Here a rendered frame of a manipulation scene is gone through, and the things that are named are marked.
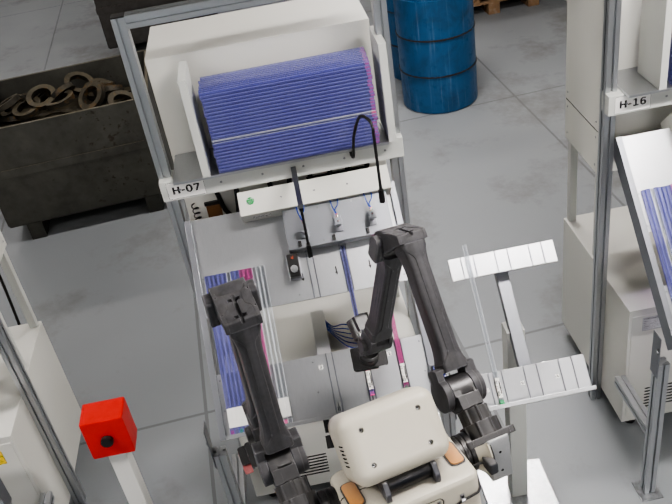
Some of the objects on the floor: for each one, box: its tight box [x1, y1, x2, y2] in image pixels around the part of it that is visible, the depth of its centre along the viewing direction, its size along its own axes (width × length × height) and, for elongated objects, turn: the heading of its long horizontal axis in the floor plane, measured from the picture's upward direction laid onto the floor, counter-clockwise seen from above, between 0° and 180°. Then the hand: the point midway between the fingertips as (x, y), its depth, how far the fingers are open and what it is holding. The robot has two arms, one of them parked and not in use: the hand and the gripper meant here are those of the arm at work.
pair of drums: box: [386, 0, 478, 114], centre depth 602 cm, size 69×112×83 cm, turn 5°
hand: (369, 362), depth 245 cm, fingers closed
